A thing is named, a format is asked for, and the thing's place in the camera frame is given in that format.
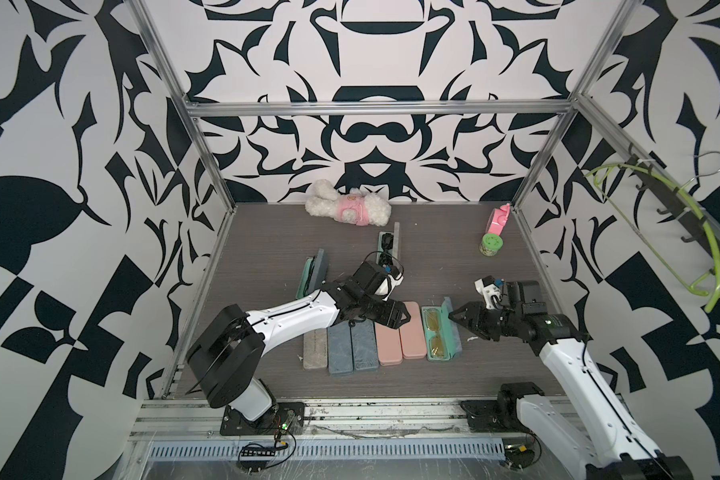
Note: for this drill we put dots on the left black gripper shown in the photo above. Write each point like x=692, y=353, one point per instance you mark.
x=391, y=313

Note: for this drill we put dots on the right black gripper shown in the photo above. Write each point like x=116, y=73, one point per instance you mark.
x=473, y=317

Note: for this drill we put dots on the grey case black sunglasses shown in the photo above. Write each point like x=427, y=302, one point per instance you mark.
x=388, y=247

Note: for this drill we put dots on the grey case tortoise sunglasses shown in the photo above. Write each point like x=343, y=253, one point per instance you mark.
x=340, y=353

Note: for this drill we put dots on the grey case white sunglasses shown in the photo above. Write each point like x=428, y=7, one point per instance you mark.
x=364, y=346

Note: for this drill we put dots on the beige case yellow glasses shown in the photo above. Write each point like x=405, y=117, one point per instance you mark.
x=315, y=350

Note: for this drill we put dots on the pink case brown glasses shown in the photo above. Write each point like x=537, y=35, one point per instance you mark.
x=389, y=348

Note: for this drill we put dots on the pink case purple glasses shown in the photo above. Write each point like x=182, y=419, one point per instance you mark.
x=412, y=335

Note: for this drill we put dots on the grey case gold glasses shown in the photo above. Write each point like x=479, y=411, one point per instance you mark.
x=443, y=342

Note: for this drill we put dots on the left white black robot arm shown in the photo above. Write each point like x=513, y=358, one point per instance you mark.
x=226, y=355

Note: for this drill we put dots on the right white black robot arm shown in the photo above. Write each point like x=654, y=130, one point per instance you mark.
x=609, y=443

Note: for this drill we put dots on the grey case far left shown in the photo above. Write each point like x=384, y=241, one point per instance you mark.
x=313, y=274

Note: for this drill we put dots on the green lidded jar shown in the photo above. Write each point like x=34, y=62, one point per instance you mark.
x=491, y=244

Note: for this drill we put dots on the white plush toy pink shirt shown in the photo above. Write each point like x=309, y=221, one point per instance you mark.
x=355, y=208

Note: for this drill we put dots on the pink bottle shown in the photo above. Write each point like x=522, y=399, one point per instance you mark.
x=498, y=219

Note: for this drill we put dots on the black connector box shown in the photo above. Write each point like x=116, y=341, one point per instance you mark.
x=519, y=457

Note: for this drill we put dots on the green clothes hanger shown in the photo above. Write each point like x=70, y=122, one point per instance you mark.
x=707, y=284

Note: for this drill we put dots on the black usb hub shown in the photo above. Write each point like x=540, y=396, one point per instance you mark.
x=255, y=455

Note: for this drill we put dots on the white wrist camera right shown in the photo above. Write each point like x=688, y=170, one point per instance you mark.
x=490, y=288

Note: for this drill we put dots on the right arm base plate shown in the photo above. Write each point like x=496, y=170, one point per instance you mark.
x=492, y=416

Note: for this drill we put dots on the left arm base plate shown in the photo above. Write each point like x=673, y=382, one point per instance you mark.
x=282, y=418

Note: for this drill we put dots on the black wall hook rail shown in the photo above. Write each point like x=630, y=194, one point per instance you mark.
x=671, y=203

